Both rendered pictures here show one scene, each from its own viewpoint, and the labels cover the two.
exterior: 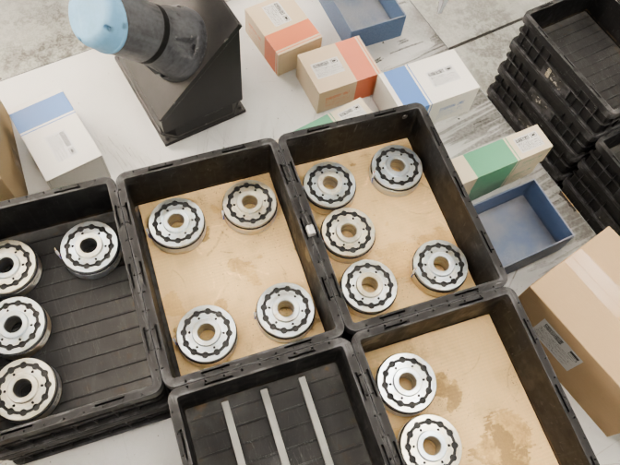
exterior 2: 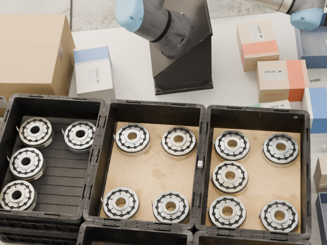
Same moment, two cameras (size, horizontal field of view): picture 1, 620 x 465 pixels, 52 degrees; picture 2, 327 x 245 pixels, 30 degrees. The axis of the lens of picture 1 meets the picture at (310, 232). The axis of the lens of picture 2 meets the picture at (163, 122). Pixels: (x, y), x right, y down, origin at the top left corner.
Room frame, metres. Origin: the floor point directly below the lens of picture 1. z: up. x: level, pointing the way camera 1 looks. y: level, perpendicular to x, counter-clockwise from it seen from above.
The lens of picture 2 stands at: (-0.21, -0.46, 2.40)
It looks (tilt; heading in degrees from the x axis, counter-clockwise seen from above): 56 degrees down; 39
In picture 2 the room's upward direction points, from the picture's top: 7 degrees counter-clockwise
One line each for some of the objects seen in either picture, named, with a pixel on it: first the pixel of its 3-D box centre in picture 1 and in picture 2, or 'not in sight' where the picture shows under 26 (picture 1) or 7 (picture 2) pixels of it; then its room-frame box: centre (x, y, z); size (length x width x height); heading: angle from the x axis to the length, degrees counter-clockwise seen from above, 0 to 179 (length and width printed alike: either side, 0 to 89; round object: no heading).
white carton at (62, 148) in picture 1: (60, 144); (94, 76); (0.69, 0.56, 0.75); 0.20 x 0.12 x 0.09; 41
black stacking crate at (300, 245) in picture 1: (227, 265); (149, 169); (0.43, 0.14, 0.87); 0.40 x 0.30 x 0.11; 26
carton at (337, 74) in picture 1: (338, 74); (281, 81); (1.00, -0.01, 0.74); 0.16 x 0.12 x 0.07; 123
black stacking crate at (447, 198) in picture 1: (382, 221); (253, 177); (0.56, -0.13, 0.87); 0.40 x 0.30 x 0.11; 26
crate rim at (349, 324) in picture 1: (387, 208); (254, 168); (0.56, -0.13, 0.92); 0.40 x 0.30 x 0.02; 26
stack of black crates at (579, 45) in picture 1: (572, 93); not in sight; (1.37, -0.74, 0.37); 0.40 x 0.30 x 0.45; 37
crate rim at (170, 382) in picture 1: (225, 253); (147, 161); (0.43, 0.14, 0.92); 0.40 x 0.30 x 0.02; 26
